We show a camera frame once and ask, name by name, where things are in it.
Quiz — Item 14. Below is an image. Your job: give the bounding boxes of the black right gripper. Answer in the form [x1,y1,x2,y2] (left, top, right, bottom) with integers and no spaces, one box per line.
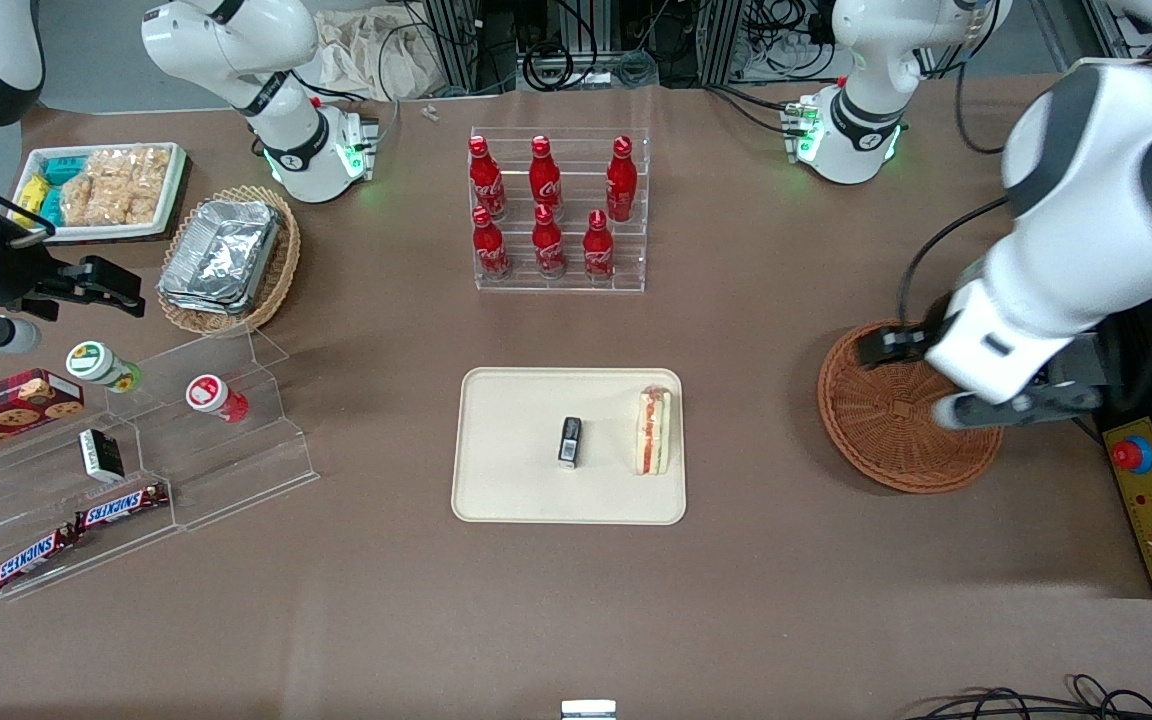
[0,215,148,321]

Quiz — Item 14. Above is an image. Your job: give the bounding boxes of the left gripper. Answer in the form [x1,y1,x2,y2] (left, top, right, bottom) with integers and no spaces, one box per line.
[856,280,1075,403]

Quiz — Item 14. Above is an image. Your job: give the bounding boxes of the triangular sandwich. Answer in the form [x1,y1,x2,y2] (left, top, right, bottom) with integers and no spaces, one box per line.
[634,385,673,477]

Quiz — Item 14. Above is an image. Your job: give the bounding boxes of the round brown wicker basket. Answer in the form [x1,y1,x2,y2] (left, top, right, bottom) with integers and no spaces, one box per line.
[817,319,1005,495]

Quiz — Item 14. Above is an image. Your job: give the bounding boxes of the white rectangular snack tray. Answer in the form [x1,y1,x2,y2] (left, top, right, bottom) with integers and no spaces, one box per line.
[11,142,188,244]

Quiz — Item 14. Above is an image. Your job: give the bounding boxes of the oval light wicker basket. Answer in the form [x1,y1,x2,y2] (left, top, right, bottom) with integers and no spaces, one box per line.
[156,185,302,336]

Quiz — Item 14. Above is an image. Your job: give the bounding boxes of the cream rectangular plastic tray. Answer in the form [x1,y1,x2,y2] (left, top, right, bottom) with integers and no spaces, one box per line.
[451,367,688,526]

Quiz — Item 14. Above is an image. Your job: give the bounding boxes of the green lid yoghurt cup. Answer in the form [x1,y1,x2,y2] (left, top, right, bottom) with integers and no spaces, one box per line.
[66,341,143,394]

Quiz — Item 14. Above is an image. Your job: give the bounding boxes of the bag of rice crackers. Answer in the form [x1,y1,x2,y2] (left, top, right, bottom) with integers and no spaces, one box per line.
[60,146,173,227]

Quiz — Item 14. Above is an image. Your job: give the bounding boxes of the stack of aluminium foil trays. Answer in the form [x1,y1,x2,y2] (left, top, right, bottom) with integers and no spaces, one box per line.
[157,199,282,316]

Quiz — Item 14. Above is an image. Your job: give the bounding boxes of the red lid yoghurt cup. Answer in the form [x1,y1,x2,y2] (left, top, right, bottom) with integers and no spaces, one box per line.
[185,374,250,424]

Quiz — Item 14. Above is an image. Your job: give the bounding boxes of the red cookie box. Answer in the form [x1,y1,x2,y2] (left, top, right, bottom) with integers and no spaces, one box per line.
[0,369,86,451]

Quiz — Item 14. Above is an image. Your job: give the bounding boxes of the small black carton white side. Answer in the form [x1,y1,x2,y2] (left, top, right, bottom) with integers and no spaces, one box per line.
[78,428,125,484]

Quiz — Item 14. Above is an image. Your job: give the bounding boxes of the clear acrylic stepped shelf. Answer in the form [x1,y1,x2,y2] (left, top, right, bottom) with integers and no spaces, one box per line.
[0,326,321,603]

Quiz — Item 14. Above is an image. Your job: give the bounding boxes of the snickers chocolate bar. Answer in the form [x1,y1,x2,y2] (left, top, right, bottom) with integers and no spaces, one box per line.
[0,526,80,593]
[74,483,170,532]

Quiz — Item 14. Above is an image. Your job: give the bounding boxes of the red cola bottle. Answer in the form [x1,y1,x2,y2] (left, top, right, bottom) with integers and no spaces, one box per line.
[606,136,639,223]
[471,206,512,281]
[468,136,507,221]
[582,210,617,281]
[529,135,563,216]
[531,204,568,279]

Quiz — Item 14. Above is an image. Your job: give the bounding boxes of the clear acrylic bottle rack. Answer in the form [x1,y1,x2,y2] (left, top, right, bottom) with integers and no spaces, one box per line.
[469,126,652,294]

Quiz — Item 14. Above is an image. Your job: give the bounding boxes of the beige cloth bag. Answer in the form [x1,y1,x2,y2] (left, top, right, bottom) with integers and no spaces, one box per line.
[308,8,449,102]

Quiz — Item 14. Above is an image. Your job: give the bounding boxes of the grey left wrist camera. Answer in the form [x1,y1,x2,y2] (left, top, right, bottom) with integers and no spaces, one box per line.
[934,384,1107,432]

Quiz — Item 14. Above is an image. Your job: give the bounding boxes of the black cables at table edge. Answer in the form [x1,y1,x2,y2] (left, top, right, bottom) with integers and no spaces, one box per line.
[904,674,1152,720]

